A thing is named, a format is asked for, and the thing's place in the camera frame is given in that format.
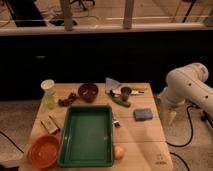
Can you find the small metal clip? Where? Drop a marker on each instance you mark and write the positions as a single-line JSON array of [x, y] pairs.
[[115, 122]]

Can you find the peach coloured fruit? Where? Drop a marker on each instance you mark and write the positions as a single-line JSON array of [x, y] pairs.
[[118, 152]]

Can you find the black marker pen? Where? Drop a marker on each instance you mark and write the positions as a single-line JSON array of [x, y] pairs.
[[58, 127]]

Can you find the dark brown cup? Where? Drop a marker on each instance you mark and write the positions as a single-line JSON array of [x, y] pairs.
[[125, 93]]

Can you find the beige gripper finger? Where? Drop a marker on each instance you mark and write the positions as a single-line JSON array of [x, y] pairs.
[[171, 116]]

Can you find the light blue cloth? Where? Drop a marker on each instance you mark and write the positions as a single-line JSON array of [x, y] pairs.
[[111, 84]]

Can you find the yellow pencil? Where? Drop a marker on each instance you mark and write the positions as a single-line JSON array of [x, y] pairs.
[[139, 89]]

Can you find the orange plastic bowl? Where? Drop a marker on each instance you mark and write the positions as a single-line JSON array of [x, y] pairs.
[[43, 152]]

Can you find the small cardboard box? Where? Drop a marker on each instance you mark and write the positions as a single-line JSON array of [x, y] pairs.
[[49, 126]]

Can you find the green translucent cup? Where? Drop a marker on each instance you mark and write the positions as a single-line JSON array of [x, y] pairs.
[[49, 100]]

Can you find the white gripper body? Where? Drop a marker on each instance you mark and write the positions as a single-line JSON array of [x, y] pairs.
[[170, 100]]

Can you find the white paper cup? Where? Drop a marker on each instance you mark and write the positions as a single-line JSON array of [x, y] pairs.
[[48, 86]]

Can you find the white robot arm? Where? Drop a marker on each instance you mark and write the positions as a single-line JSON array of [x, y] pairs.
[[186, 83]]

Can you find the green cucumber toy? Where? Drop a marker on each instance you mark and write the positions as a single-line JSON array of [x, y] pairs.
[[118, 101]]

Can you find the blue sponge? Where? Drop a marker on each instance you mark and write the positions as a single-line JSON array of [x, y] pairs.
[[143, 114]]

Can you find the green plastic tray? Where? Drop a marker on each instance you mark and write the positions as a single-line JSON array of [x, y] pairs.
[[87, 139]]

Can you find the dark red bowl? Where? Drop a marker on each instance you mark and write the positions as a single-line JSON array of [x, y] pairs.
[[88, 92]]

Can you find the white marker pen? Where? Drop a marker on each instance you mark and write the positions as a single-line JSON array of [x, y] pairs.
[[132, 93]]

